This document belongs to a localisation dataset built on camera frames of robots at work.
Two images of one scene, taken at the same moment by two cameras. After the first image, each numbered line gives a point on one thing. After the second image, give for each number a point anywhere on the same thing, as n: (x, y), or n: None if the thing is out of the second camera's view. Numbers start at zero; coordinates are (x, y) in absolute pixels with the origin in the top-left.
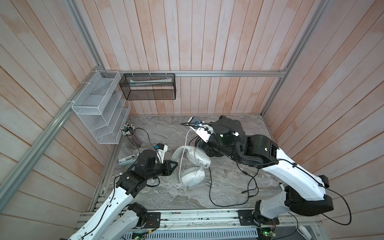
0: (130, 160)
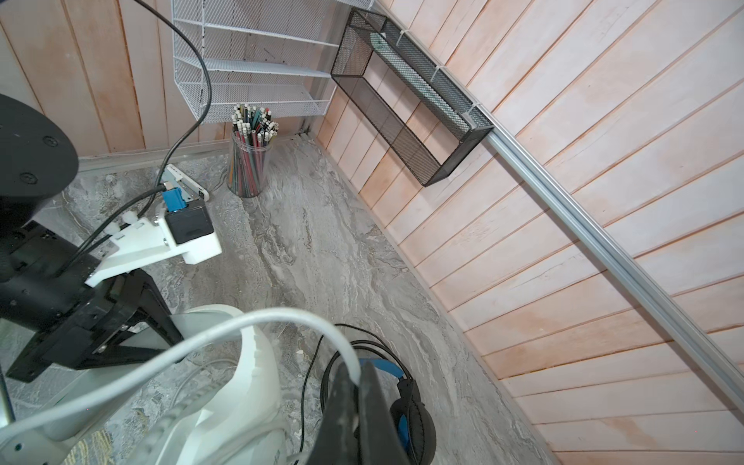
0: (180, 179)
